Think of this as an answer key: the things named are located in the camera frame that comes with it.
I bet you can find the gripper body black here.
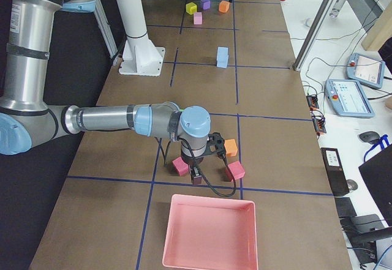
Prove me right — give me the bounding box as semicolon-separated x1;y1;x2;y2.
181;141;206;166

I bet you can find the light blue foam block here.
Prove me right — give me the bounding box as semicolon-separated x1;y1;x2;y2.
216;56;228;69
216;47;229;61

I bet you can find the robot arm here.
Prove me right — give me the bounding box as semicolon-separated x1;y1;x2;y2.
1;12;210;201

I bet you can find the red foam block outer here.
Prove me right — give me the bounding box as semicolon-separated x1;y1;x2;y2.
172;157;189;176

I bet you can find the orange foam block left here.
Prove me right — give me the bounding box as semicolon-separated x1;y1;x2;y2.
219;1;230;13

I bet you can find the purple foam block left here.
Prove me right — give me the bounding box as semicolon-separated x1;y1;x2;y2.
200;0;211;10

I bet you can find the orange foam block right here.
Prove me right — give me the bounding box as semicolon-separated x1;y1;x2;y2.
224;139;238;157

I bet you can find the red foam block near orange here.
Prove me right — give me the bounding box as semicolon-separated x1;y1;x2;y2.
225;160;246;181

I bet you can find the pink foam block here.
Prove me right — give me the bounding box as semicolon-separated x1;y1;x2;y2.
193;12;203;25

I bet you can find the yellow foam block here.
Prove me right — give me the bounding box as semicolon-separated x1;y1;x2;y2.
186;2;197;15

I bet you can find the pink plastic tray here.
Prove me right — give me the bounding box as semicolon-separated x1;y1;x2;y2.
162;194;258;269

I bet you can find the clear water bottle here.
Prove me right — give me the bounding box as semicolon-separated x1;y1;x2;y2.
329;0;346;18

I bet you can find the black power box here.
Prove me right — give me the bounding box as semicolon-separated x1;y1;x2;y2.
320;148;349;197

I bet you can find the teach pendant near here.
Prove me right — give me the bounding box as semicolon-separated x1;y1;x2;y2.
325;79;375;118

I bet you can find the teach pendant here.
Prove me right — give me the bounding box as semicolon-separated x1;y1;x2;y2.
325;79;375;118
346;53;386;89

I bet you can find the teach pendant far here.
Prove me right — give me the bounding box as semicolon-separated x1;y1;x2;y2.
346;53;386;89

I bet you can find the black computer mouse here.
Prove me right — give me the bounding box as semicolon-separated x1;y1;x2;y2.
358;131;380;144

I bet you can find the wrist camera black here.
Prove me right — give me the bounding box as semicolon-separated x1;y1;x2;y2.
203;132;226;159

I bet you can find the aluminium frame post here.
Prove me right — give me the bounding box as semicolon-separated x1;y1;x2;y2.
293;0;336;72

